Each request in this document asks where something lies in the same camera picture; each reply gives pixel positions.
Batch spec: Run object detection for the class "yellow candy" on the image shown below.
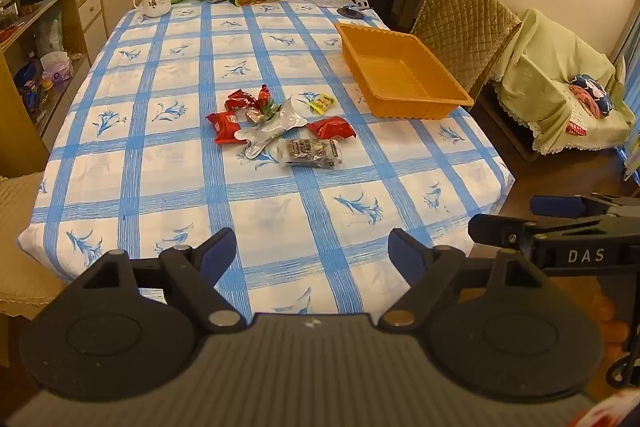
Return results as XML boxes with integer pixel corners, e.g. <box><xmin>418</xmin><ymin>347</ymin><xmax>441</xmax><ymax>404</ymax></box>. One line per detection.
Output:
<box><xmin>308</xmin><ymin>93</ymin><xmax>336</xmax><ymax>114</ymax></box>

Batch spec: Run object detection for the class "patterned pillow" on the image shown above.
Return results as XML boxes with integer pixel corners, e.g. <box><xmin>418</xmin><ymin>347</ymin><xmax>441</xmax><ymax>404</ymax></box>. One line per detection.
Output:
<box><xmin>567</xmin><ymin>74</ymin><xmax>616</xmax><ymax>120</ymax></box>

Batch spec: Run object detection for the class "orange plastic tray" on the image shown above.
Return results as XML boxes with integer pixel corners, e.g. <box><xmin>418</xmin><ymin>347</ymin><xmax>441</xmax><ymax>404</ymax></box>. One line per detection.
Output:
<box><xmin>334</xmin><ymin>22</ymin><xmax>475</xmax><ymax>120</ymax></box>

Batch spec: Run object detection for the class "red square snack packet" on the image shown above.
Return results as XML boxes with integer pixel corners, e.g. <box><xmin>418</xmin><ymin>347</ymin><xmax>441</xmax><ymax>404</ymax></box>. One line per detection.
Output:
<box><xmin>206</xmin><ymin>111</ymin><xmax>242</xmax><ymax>145</ymax></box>

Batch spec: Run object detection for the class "red pillow snack packet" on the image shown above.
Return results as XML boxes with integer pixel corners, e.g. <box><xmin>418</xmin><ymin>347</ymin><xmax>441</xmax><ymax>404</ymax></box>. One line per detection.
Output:
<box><xmin>307</xmin><ymin>117</ymin><xmax>357</xmax><ymax>142</ymax></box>

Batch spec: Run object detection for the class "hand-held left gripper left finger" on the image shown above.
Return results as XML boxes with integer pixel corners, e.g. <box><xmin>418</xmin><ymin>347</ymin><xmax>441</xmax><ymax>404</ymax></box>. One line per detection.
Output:
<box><xmin>75</xmin><ymin>228</ymin><xmax>249</xmax><ymax>334</ymax></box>

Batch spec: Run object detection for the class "blue checked tablecloth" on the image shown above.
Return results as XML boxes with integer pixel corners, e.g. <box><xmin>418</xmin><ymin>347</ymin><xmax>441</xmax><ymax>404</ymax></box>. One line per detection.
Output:
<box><xmin>17</xmin><ymin>0</ymin><xmax>516</xmax><ymax>323</ymax></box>

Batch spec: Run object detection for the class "armchair with yellow-green cover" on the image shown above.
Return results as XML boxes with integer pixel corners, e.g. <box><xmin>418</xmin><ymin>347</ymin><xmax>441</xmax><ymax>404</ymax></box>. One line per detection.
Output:
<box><xmin>492</xmin><ymin>8</ymin><xmax>636</xmax><ymax>155</ymax></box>

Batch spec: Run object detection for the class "dark clear snack packet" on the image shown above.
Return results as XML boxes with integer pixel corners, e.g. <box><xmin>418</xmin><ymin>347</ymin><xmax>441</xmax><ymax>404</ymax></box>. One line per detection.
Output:
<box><xmin>277</xmin><ymin>138</ymin><xmax>345</xmax><ymax>170</ymax></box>

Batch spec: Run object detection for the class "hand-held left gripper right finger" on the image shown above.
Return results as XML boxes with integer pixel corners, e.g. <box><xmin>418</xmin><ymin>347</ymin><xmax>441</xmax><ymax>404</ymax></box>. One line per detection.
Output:
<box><xmin>380</xmin><ymin>228</ymin><xmax>551</xmax><ymax>328</ymax></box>

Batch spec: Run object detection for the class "wooden shelf cabinet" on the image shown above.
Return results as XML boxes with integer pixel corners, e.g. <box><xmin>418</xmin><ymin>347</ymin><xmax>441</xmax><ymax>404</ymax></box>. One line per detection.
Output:
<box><xmin>0</xmin><ymin>0</ymin><xmax>108</xmax><ymax>178</ymax></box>

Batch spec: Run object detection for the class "brown quilted chair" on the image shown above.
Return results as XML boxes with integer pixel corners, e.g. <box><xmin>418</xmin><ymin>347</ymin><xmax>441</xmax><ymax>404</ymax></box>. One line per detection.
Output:
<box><xmin>0</xmin><ymin>172</ymin><xmax>71</xmax><ymax>315</ymax></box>
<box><xmin>410</xmin><ymin>0</ymin><xmax>523</xmax><ymax>95</ymax></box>

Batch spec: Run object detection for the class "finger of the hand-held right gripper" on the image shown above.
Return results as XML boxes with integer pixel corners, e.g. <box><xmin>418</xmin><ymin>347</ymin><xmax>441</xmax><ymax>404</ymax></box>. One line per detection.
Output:
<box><xmin>531</xmin><ymin>193</ymin><xmax>640</xmax><ymax>218</ymax></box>
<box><xmin>467</xmin><ymin>213</ymin><xmax>640</xmax><ymax>258</ymax></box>

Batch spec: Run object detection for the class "purple plastic bag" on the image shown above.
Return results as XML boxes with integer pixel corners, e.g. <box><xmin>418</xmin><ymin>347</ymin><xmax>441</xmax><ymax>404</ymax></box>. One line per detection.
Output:
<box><xmin>40</xmin><ymin>52</ymin><xmax>75</xmax><ymax>85</ymax></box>

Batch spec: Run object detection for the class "silver foil pouch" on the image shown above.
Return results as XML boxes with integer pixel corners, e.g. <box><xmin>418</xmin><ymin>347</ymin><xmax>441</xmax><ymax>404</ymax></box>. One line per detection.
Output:
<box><xmin>234</xmin><ymin>96</ymin><xmax>308</xmax><ymax>159</ymax></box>

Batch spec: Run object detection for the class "white mug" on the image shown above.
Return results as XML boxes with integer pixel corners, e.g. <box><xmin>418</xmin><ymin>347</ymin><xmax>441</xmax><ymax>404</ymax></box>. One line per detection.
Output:
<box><xmin>132</xmin><ymin>0</ymin><xmax>172</xmax><ymax>18</ymax></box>

